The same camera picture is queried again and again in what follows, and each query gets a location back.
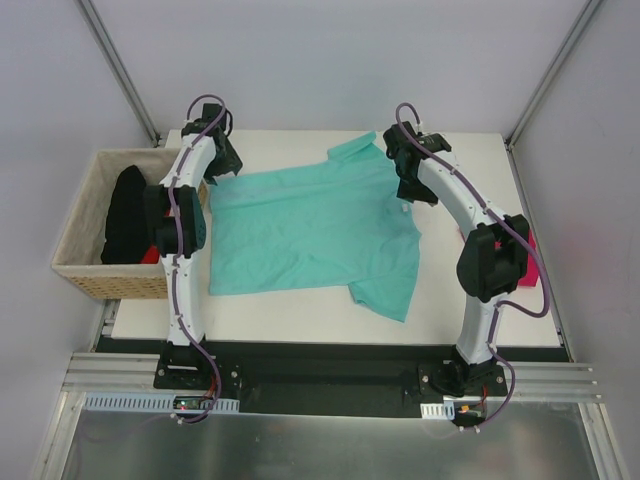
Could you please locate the teal t-shirt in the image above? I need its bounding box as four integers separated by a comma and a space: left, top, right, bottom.
209, 132, 421, 322

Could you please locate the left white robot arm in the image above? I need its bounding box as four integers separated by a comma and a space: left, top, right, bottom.
143, 94, 243, 390

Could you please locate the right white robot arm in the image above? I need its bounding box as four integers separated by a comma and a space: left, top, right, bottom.
383, 122, 529, 397

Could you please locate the red garment in basket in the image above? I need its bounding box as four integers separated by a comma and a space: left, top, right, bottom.
140, 245, 160, 265

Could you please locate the black garment in basket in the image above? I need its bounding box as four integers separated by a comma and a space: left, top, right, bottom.
100, 165, 151, 265

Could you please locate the pink folded t-shirt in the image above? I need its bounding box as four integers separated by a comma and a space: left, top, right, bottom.
459, 227, 540, 289

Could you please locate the wicker laundry basket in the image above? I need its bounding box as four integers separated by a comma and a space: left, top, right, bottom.
52, 149, 178, 300

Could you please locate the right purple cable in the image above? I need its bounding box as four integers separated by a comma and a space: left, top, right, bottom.
395, 102, 552, 434

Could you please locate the left aluminium corner post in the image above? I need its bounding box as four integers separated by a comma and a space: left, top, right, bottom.
74, 0, 162, 147

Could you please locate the aluminium corner post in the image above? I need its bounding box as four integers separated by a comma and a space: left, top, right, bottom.
74, 0, 162, 147
505, 0, 606, 152

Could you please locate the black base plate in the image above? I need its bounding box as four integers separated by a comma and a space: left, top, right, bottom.
152, 341, 519, 415

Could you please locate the right aluminium corner post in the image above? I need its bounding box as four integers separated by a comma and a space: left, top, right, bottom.
505, 0, 606, 152

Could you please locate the right white cable duct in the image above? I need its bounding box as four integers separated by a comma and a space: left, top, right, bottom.
420, 400, 455, 421

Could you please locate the white cable duct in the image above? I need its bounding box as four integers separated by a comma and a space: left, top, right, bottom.
84, 393, 240, 415
420, 400, 455, 421

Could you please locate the aluminium rail frame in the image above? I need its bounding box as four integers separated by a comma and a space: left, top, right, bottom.
62, 352, 604, 403

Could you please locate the left white cable duct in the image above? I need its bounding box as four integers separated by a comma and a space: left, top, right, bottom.
84, 393, 240, 415

